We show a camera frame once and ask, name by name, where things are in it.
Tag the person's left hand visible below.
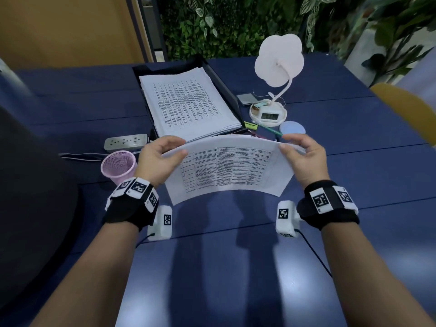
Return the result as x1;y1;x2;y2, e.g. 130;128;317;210
135;135;188;188

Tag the person's right hand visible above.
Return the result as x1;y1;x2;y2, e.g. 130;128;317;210
278;134;330;191

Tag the bunch of coloured markers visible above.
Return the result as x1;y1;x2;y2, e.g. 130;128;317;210
250;125;283;139

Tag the printed paper sheet bundle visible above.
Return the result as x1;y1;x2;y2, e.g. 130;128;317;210
162;134;307;207
139;67;243;143

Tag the black mesh tiered tray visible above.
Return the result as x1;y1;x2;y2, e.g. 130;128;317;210
132;54;251;140

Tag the person's right forearm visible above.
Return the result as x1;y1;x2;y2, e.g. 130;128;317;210
322;223;436;327

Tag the person's left forearm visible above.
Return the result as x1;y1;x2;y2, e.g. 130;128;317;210
30;221;140;327

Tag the white flower-shaped desk lamp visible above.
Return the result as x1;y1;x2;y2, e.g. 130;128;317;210
248;34;305;128

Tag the white power strip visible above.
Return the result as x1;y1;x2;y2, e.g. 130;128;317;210
104;134;149;154

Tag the pink mesh cup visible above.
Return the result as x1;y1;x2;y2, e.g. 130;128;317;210
100;150;138;185

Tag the pale blue round pad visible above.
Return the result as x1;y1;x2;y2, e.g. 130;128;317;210
279;121;307;135

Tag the black left wristband with markers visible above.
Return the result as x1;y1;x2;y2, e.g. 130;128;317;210
102;177;160;232

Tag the black wristband with markers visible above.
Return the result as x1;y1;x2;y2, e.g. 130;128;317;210
296;180;361;232
102;177;160;232

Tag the black right wristband with markers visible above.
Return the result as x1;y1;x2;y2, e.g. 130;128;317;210
296;180;361;232

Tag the white column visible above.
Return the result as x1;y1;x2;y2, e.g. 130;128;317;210
344;30;436;87

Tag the dark green potted plant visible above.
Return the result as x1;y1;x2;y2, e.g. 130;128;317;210
361;0;436;87

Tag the large black chair back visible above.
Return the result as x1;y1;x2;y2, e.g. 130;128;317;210
0;105;81;303

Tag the white board panel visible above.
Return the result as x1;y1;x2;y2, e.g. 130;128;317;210
0;57;35;99

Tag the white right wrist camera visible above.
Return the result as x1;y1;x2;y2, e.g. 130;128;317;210
276;200;302;239

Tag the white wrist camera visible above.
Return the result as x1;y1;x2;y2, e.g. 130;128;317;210
276;200;302;239
147;204;173;242

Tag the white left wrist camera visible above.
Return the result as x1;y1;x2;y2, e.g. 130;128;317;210
147;204;173;242

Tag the power strip cable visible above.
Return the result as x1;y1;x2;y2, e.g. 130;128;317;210
58;148;142;162

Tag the black left camera cable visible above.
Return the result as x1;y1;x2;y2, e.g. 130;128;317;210
135;233;156;248

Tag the black camera cable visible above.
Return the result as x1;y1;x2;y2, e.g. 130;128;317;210
135;233;156;248
295;229;333;278

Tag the black right camera cable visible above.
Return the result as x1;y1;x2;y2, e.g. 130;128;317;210
295;229;333;278

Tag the dark metal door frame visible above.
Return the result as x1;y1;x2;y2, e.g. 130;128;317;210
126;0;169;64

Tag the green plant wall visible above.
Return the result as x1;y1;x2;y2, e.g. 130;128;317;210
158;0;352;62

